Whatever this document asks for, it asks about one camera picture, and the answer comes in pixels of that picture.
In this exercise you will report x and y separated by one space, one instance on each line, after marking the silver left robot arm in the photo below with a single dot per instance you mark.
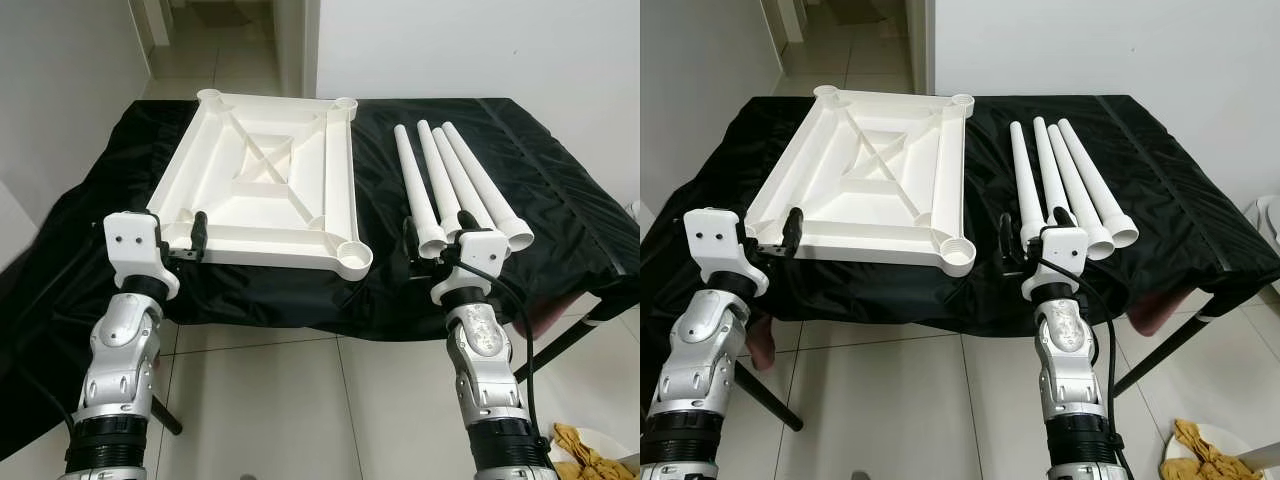
115 370
700 360

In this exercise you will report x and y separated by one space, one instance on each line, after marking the white round plate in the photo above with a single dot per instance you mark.
625 445
1240 438

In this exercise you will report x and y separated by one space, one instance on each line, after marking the black table cloth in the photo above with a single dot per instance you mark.
1180 180
560 200

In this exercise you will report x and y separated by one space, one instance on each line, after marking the yellow crumpled cloth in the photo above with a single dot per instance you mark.
585 455
1205 455

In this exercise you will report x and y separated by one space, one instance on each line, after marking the white plastic table leg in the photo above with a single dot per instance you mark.
1048 165
1075 185
462 180
1023 185
1095 175
415 190
437 170
485 180

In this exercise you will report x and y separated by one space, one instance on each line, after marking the white plastic table top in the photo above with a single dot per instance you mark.
250 170
860 170

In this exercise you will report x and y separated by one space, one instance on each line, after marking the white door frame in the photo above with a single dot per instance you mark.
920 45
295 50

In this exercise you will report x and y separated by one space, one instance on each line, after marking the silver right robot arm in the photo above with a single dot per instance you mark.
1065 340
480 350

